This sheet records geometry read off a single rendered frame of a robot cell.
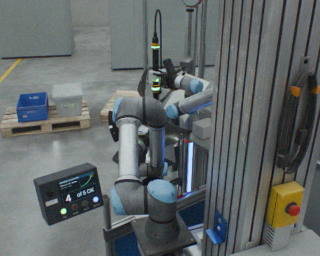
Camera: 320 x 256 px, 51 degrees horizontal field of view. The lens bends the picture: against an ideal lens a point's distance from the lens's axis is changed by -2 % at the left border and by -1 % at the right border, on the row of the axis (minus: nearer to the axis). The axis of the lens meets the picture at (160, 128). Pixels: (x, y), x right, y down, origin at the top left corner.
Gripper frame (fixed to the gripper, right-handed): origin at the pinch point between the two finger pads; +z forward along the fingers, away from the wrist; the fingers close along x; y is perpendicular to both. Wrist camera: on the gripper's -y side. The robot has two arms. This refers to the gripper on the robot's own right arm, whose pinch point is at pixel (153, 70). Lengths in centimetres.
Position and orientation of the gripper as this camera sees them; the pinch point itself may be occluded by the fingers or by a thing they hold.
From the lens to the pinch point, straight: 202.1
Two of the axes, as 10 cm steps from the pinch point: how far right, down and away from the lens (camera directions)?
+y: 0.0, 9.0, 4.3
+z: -7.0, -3.1, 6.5
